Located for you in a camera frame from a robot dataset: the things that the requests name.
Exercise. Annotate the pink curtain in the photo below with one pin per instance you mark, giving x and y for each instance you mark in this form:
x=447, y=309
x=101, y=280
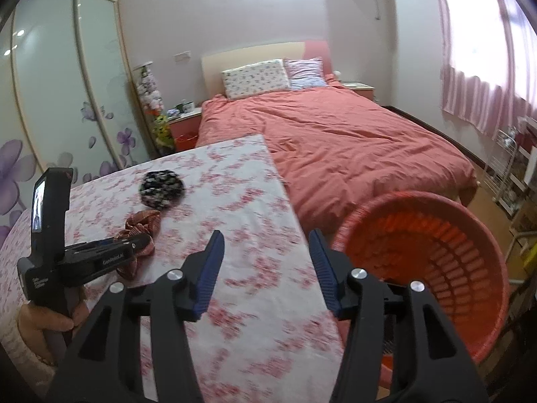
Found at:
x=474, y=92

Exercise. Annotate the pink floral tablecloth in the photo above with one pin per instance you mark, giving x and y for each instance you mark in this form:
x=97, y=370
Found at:
x=251, y=218

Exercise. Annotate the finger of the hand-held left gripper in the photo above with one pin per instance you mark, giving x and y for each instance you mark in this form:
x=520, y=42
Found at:
x=140, y=245

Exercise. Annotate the orange plastic basket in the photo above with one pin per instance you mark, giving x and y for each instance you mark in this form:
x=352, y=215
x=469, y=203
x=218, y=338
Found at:
x=419, y=235

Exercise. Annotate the floral glass wardrobe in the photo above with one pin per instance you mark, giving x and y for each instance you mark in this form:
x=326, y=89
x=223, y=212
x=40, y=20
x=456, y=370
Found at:
x=54, y=92

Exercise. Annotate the pink nightstand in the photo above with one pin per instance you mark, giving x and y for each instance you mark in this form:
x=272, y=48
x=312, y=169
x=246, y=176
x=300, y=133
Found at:
x=186, y=128

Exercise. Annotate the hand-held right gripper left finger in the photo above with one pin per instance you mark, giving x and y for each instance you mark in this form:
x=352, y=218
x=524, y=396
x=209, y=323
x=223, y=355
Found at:
x=209, y=268

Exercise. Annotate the bed with salmon duvet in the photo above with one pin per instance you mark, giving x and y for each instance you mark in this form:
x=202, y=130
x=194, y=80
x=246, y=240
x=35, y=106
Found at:
x=335, y=142

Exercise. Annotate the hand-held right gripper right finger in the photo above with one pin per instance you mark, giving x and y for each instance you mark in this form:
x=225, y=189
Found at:
x=325, y=268

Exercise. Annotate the striped pillow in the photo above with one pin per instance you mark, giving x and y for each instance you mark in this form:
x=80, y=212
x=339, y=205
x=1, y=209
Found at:
x=306, y=73

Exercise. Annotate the white mug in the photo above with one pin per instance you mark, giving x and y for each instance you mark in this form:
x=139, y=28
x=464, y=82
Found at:
x=188, y=106

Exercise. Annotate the yellow-green plush toy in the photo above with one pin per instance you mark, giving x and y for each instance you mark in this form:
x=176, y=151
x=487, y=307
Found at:
x=162, y=132

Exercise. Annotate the floral pillow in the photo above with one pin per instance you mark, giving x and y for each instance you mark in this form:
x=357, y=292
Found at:
x=256, y=77

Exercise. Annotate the black floral scrunchie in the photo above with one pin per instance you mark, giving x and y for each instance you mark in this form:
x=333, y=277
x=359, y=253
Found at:
x=161, y=189

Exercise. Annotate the wooden-top nightstand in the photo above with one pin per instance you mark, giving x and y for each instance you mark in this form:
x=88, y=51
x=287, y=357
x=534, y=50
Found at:
x=363, y=91

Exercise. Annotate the person's left hand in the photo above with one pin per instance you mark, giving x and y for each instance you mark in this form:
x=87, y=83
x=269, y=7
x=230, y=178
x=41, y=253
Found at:
x=46, y=321

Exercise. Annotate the cream and pink headboard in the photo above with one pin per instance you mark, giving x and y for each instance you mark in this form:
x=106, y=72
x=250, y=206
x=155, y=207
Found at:
x=251, y=54

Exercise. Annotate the red striped scrunchie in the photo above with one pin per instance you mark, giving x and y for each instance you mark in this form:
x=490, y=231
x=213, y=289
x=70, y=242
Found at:
x=144, y=222

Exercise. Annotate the person's left forearm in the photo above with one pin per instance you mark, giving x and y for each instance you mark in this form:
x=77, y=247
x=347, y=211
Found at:
x=21, y=357

